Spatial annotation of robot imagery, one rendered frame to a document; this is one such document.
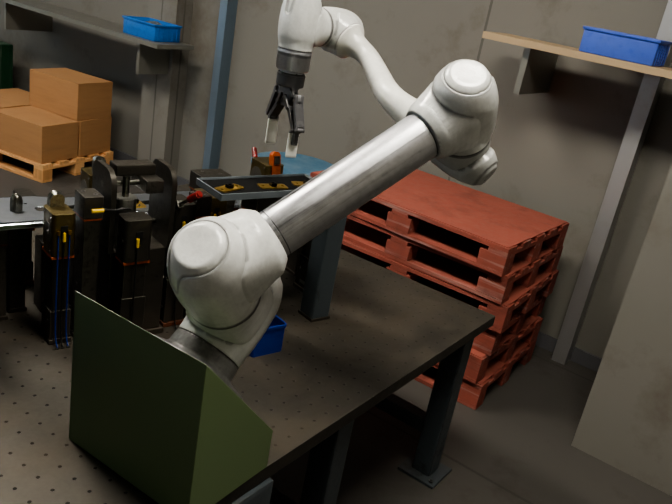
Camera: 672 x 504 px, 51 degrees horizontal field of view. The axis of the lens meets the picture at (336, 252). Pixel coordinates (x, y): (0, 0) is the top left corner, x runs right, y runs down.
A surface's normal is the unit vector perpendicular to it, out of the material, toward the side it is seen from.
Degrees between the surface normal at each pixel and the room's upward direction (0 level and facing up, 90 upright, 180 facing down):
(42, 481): 0
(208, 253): 48
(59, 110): 90
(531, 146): 90
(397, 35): 90
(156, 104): 90
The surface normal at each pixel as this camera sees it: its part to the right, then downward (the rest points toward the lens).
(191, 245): -0.16, -0.38
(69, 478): 0.17, -0.92
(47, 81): -0.47, 0.25
